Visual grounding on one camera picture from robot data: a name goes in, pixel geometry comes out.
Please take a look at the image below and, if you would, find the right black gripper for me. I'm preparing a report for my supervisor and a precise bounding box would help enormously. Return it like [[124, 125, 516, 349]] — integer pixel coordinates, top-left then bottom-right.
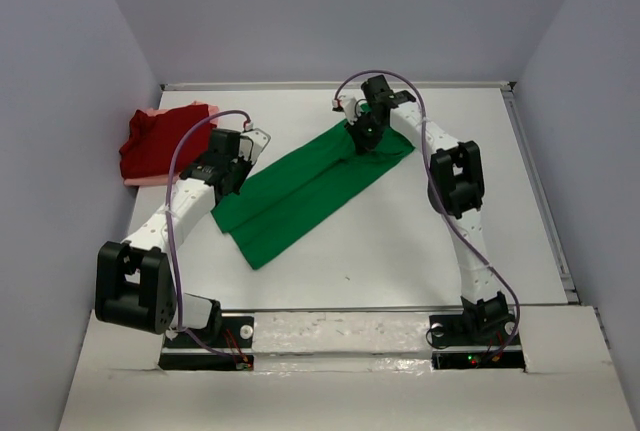
[[344, 110, 387, 155]]

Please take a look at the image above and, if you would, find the green t shirt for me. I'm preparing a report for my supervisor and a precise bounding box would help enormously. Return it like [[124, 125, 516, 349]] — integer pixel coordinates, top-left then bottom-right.
[[211, 120, 414, 270]]

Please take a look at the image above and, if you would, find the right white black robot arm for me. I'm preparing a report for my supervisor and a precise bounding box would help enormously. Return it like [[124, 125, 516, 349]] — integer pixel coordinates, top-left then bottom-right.
[[332, 70, 520, 359]]

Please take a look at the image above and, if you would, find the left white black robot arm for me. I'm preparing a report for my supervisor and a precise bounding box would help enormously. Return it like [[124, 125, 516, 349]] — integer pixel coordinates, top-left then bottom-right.
[[94, 127, 271, 348]]

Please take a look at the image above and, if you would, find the folded pink t shirt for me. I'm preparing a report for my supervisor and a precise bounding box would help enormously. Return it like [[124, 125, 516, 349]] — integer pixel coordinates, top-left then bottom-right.
[[123, 103, 221, 187]]

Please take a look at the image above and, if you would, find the folded dark red t shirt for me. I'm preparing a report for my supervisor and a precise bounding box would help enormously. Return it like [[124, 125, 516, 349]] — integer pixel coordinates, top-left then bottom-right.
[[118, 104, 218, 180]]

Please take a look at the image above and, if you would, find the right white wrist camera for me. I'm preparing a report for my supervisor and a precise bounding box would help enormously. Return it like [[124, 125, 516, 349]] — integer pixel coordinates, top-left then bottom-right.
[[332, 94, 361, 123]]

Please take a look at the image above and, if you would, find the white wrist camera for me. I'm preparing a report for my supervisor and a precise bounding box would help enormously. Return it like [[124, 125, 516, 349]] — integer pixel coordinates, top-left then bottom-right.
[[332, 94, 361, 123], [239, 123, 271, 166]]

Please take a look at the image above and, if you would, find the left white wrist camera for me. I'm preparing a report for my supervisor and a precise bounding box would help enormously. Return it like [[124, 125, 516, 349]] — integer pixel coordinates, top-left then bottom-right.
[[239, 123, 271, 166]]

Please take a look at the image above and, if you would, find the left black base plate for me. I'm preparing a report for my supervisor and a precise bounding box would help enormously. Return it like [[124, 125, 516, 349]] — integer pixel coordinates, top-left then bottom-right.
[[158, 313, 255, 372]]

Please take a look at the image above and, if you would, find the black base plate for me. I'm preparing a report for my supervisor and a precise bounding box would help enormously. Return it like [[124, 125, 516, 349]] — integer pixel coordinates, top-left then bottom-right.
[[425, 314, 526, 371], [158, 313, 255, 372]]

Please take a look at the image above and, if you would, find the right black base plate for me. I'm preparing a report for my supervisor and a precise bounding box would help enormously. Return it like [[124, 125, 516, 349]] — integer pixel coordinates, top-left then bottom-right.
[[425, 314, 526, 371]]

